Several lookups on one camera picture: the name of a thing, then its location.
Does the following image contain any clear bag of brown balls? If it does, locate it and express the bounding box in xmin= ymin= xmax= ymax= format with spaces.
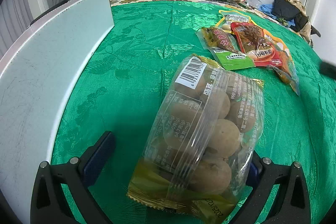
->
xmin=127 ymin=54 xmax=264 ymax=223

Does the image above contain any yellow edged snack packet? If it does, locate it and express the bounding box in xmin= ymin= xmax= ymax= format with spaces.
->
xmin=216 ymin=10 xmax=300 ymax=95

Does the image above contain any black and tan bag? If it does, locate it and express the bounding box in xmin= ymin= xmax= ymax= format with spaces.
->
xmin=271 ymin=0 xmax=321 ymax=48

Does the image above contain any red orange snack packet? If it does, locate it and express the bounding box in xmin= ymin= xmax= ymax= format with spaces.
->
xmin=231 ymin=22 xmax=282 ymax=67

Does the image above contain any blue cloth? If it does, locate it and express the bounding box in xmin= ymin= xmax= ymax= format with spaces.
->
xmin=258 ymin=4 xmax=295 ymax=27

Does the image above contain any brown green snack packet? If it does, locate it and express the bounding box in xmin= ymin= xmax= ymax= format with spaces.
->
xmin=196 ymin=26 xmax=256 ymax=71

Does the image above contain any white foam storage box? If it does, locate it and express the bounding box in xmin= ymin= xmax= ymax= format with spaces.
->
xmin=0 ymin=0 xmax=114 ymax=223

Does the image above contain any green patterned tablecloth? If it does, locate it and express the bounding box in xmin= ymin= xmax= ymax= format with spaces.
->
xmin=52 ymin=1 xmax=335 ymax=223

